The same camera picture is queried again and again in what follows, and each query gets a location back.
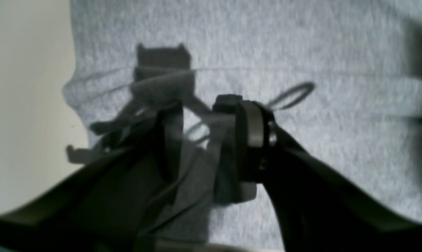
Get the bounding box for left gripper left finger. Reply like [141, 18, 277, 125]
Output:
[0, 101, 183, 252]

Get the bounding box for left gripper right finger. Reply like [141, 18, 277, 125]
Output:
[213, 94, 422, 252]

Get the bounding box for grey T-shirt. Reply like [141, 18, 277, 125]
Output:
[63, 0, 422, 249]

